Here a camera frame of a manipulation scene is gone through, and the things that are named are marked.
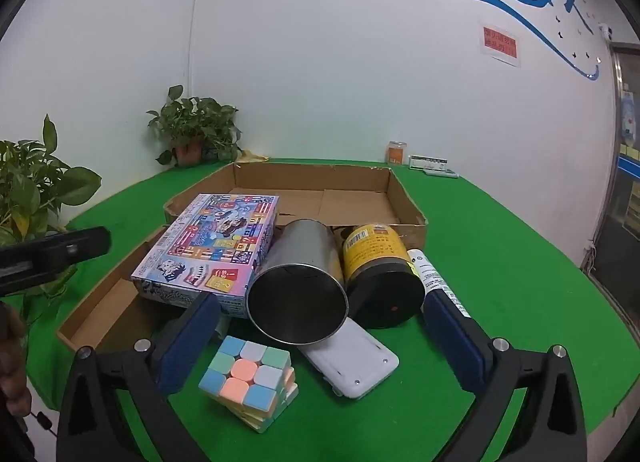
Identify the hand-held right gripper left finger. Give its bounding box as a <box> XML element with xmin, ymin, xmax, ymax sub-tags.
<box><xmin>57</xmin><ymin>293</ymin><xmax>222</xmax><ymax>462</ymax></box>

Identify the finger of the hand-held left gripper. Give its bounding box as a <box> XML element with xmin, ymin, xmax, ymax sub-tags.
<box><xmin>0</xmin><ymin>226</ymin><xmax>112</xmax><ymax>298</ymax></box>

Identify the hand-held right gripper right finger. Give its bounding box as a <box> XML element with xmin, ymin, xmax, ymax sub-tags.
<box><xmin>421</xmin><ymin>290</ymin><xmax>588</xmax><ymax>462</ymax></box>

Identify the pastel puzzle cube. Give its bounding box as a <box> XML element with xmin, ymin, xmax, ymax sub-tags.
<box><xmin>198</xmin><ymin>335</ymin><xmax>299</xmax><ymax>434</ymax></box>

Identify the white spray can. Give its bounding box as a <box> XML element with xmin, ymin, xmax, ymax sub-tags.
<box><xmin>406</xmin><ymin>248</ymin><xmax>473</xmax><ymax>320</ymax></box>

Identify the white plastic device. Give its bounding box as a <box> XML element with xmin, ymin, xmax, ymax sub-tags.
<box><xmin>298</xmin><ymin>317</ymin><xmax>400</xmax><ymax>400</ymax></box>

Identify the colourful board game box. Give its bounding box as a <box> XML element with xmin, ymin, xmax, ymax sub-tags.
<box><xmin>131</xmin><ymin>193</ymin><xmax>280</xmax><ymax>319</ymax></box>

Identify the yellow label black can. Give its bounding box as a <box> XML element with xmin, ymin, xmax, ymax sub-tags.
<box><xmin>341</xmin><ymin>223</ymin><xmax>426</xmax><ymax>330</ymax></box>

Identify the stainless steel cup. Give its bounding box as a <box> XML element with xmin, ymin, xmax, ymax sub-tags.
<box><xmin>246</xmin><ymin>218</ymin><xmax>349</xmax><ymax>345</ymax></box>

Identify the shallow cardboard box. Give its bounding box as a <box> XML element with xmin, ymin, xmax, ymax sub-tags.
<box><xmin>56</xmin><ymin>162</ymin><xmax>430</xmax><ymax>353</ymax></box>

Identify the person's left hand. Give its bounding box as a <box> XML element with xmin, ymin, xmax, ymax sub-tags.
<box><xmin>0</xmin><ymin>303</ymin><xmax>32</xmax><ymax>418</ymax></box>

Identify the large leafy green plant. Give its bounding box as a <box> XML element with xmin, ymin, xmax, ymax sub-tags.
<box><xmin>0</xmin><ymin>114</ymin><xmax>103</xmax><ymax>313</ymax></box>

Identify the green felt table cover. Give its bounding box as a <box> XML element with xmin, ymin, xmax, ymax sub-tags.
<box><xmin>25</xmin><ymin>158</ymin><xmax>640</xmax><ymax>462</ymax></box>

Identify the small potted green plant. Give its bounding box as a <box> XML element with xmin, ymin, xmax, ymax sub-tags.
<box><xmin>146</xmin><ymin>85</ymin><xmax>244</xmax><ymax>169</ymax></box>

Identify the glass door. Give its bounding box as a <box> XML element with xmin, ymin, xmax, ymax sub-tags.
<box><xmin>595</xmin><ymin>42</ymin><xmax>640</xmax><ymax>288</ymax></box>

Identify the red wall sign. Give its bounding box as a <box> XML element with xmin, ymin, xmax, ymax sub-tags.
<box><xmin>481</xmin><ymin>24</ymin><xmax>522</xmax><ymax>68</ymax></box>

